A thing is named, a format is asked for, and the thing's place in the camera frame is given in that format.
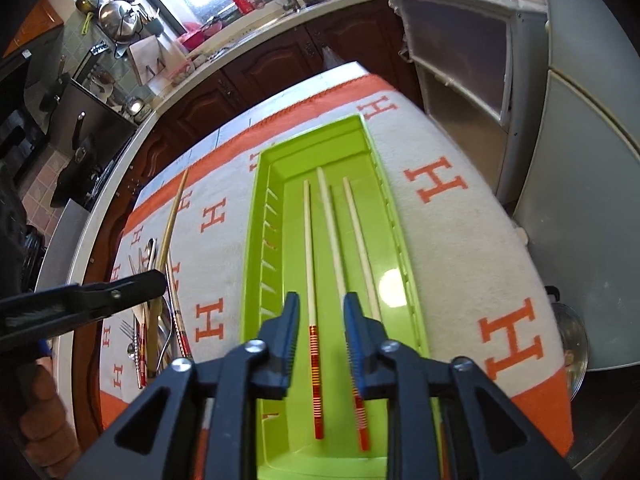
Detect white cutting board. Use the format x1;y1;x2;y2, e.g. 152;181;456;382
129;35;168;83

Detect steel pots on rack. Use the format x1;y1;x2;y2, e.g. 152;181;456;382
97;0;143;43

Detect green plastic tray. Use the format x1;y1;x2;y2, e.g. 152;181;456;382
239;114;443;480

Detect white shelf cabinet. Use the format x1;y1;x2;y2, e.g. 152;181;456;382
387;0;523;206

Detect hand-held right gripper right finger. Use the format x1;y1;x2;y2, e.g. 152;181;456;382
344;292;581;480

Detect small spoon wooden handle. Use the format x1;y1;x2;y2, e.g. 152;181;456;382
142;238;168;361

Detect glass pot lid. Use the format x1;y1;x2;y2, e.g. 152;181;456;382
550;285;591;401

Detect white chopstick red striped end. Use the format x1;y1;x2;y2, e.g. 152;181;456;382
165;252;195;361
342;176;383;322
302;181;326;440
316;167;372;452

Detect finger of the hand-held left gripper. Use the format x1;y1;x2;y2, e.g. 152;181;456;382
50;269;167;335

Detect black gas stove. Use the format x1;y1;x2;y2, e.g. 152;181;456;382
50;110;136;211

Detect orange and white printed blanket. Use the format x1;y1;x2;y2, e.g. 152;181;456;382
97;74;576;480

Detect grey refrigerator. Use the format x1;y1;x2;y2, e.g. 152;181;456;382
512;0;640;373

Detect person's left hand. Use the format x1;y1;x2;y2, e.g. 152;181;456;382
17;367;81;480

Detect steel fork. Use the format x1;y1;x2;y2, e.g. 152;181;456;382
119;317;143;361

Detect yellowish bamboo chopstick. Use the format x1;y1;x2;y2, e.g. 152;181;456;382
137;169;190;390

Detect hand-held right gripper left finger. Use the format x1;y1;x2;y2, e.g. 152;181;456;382
82;292;301;480

